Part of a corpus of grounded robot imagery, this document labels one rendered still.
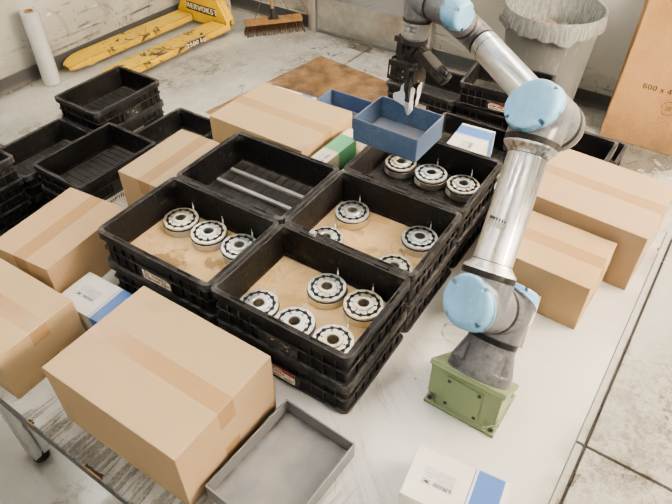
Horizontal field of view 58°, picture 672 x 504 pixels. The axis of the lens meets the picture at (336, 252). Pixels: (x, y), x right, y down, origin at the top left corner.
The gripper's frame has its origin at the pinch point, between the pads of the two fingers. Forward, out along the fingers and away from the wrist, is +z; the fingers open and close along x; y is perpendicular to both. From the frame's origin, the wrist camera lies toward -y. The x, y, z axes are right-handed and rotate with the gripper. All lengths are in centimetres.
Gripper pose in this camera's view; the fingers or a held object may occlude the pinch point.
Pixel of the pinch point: (411, 110)
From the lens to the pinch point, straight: 177.6
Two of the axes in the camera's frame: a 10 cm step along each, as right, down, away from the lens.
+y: -8.1, -4.0, 4.4
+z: -0.6, 7.9, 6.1
